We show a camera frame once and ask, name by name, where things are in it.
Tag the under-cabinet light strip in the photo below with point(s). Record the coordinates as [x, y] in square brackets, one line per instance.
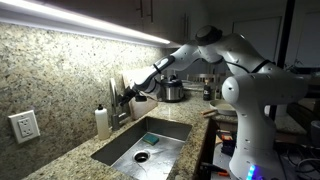
[32, 14]

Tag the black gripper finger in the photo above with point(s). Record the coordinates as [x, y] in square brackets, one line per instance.
[123, 101]

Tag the dark glass bottle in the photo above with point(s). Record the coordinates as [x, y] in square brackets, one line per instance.
[207, 91]

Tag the steel pressure cooker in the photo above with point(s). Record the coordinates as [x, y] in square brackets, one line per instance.
[171, 89]

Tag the teal sponge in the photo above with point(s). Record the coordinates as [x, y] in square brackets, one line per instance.
[150, 139]

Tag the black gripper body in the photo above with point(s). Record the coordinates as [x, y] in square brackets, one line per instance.
[132, 94]

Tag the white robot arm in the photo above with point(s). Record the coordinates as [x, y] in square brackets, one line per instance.
[255, 83]

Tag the white wall outlet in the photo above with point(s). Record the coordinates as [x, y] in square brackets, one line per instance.
[24, 126]

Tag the white soap dispenser bottle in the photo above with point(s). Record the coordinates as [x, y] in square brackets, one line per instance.
[101, 117]

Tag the stainless steel sink basin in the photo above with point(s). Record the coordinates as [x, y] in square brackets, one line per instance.
[129, 154]

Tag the brushed steel gooseneck tap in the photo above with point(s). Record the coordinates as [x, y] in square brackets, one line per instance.
[116, 117]

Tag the dark wooden upper cabinets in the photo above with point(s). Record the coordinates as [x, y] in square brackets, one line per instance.
[175, 20]

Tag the frying pan with wooden handle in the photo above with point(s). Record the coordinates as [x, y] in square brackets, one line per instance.
[221, 107]

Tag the wooden cutting board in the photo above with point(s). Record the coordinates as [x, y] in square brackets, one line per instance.
[140, 104]

